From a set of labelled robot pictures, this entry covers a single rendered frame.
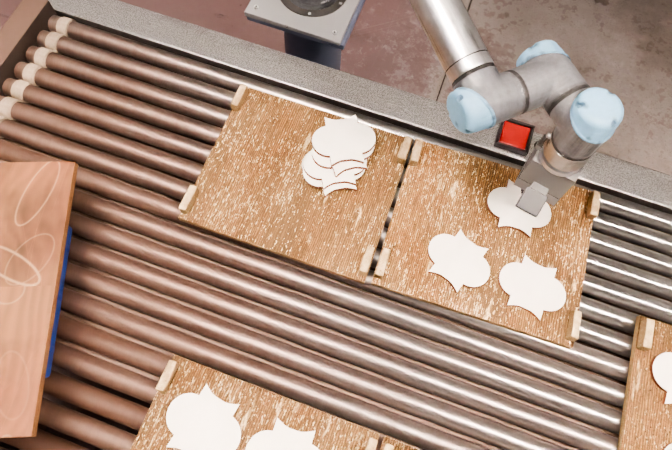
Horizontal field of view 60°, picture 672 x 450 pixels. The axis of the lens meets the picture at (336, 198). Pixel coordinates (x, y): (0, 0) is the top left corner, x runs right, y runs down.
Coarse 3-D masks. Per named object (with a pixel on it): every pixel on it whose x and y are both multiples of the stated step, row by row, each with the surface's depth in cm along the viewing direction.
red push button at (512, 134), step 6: (504, 126) 134; (510, 126) 134; (516, 126) 134; (522, 126) 134; (504, 132) 133; (510, 132) 133; (516, 132) 133; (522, 132) 133; (528, 132) 133; (504, 138) 133; (510, 138) 133; (516, 138) 133; (522, 138) 133; (510, 144) 132; (516, 144) 132; (522, 144) 132
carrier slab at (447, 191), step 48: (432, 144) 131; (432, 192) 126; (480, 192) 126; (576, 192) 127; (384, 240) 121; (480, 240) 122; (528, 240) 122; (576, 240) 122; (384, 288) 118; (432, 288) 117; (480, 288) 118; (576, 288) 118
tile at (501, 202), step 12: (492, 192) 125; (504, 192) 125; (516, 192) 125; (492, 204) 124; (504, 204) 124; (504, 216) 123; (516, 216) 123; (528, 216) 123; (540, 216) 123; (516, 228) 122; (528, 228) 122
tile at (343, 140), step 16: (320, 128) 125; (336, 128) 125; (352, 128) 126; (368, 128) 126; (320, 144) 124; (336, 144) 124; (352, 144) 124; (368, 144) 124; (336, 160) 122; (352, 160) 123
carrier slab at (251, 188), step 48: (240, 144) 129; (288, 144) 129; (384, 144) 130; (240, 192) 124; (288, 192) 125; (336, 192) 125; (384, 192) 125; (240, 240) 121; (288, 240) 120; (336, 240) 121
